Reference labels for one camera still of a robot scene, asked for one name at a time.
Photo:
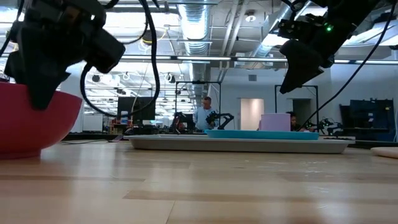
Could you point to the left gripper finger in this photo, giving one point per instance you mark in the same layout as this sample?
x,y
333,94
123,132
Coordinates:
x,y
45,91

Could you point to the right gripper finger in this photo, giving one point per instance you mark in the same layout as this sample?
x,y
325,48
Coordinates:
x,y
300,67

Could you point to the magenta plastic bowl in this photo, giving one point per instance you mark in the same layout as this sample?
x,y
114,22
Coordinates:
x,y
18,130

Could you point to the purple plastic cup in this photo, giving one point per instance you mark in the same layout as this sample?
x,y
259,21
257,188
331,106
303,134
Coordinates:
x,y
275,122

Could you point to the blue plastic plate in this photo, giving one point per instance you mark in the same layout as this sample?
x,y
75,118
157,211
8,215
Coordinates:
x,y
261,135

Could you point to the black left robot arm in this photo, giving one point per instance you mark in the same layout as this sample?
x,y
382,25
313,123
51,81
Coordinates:
x,y
62,7

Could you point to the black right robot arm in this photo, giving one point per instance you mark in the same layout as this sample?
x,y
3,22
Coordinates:
x,y
348,7

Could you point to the black background robot arm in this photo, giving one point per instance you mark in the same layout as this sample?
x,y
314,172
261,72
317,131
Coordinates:
x,y
227,118
329,126

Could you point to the gray plastic tray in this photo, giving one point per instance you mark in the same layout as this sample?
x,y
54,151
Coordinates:
x,y
233,145

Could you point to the seated person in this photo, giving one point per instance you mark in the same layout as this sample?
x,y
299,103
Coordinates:
x,y
293,123

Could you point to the dark blue equipment rack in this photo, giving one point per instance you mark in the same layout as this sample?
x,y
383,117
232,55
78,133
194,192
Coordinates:
x,y
367,118

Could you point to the black computer monitor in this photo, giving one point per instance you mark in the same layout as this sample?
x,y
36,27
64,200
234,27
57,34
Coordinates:
x,y
136,109

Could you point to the long ceiling light strip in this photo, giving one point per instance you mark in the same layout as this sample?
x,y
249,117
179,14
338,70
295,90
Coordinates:
x,y
202,58

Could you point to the standing person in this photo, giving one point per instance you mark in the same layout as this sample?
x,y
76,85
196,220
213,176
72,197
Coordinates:
x,y
203,116

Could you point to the brown paper napkin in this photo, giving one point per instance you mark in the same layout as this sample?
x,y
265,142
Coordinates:
x,y
387,152

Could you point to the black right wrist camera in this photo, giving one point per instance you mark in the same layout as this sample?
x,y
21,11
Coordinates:
x,y
295,27

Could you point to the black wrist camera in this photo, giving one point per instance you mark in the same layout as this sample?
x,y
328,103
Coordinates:
x,y
295,27
109,51

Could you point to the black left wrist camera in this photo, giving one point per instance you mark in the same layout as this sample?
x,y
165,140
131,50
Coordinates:
x,y
109,51

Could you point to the black aluminium table frame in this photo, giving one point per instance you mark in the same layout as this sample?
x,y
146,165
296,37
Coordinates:
x,y
93,137

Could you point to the black background metal frame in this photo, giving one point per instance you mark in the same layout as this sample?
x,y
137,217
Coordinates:
x,y
199,82

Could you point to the silver ventilation duct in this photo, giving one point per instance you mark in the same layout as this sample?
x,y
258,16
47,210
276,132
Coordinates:
x,y
194,21

